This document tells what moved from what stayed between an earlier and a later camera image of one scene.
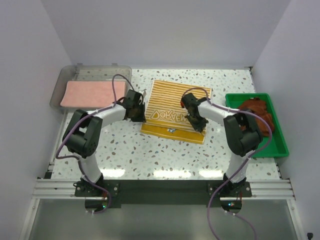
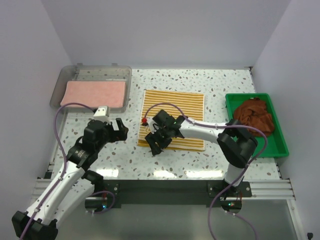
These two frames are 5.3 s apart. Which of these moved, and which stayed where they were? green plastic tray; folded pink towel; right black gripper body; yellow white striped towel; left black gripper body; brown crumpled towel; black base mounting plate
Moved: left black gripper body; right black gripper body; yellow white striped towel
Stayed: brown crumpled towel; folded pink towel; black base mounting plate; green plastic tray
